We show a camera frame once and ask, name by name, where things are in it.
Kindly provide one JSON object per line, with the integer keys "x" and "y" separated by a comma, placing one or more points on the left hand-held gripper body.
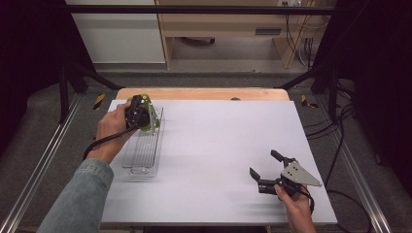
{"x": 139, "y": 116}

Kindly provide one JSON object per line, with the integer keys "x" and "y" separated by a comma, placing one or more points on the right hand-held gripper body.
{"x": 296, "y": 174}

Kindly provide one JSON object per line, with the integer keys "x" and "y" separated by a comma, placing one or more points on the green phone case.
{"x": 154, "y": 124}

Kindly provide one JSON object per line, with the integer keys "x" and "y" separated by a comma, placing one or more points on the clear plastic container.
{"x": 145, "y": 152}

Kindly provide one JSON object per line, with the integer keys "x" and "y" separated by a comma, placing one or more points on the person's left hand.
{"x": 111, "y": 132}

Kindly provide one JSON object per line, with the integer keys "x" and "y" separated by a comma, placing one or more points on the person's right hand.
{"x": 296, "y": 207}

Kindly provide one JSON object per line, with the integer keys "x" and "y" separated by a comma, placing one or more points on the yellow black hazard tape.
{"x": 99, "y": 101}
{"x": 305, "y": 101}

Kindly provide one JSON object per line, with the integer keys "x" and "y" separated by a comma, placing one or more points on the white table board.
{"x": 210, "y": 161}

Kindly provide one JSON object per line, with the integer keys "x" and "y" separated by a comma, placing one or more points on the white cabinet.
{"x": 120, "y": 35}

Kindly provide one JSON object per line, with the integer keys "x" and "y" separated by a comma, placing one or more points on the wooden desk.
{"x": 223, "y": 22}

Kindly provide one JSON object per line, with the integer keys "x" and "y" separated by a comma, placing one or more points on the black curtain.
{"x": 29, "y": 48}
{"x": 382, "y": 81}

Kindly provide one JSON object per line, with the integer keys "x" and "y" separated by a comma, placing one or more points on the white power strip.
{"x": 290, "y": 3}

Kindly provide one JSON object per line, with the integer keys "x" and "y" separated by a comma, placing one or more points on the black frame strut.
{"x": 304, "y": 76}
{"x": 94, "y": 77}

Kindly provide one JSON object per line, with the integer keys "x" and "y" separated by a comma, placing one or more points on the aluminium floor rail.
{"x": 39, "y": 174}
{"x": 356, "y": 174}

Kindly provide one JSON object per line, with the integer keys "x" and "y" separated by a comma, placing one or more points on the black frame crossbar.
{"x": 194, "y": 9}

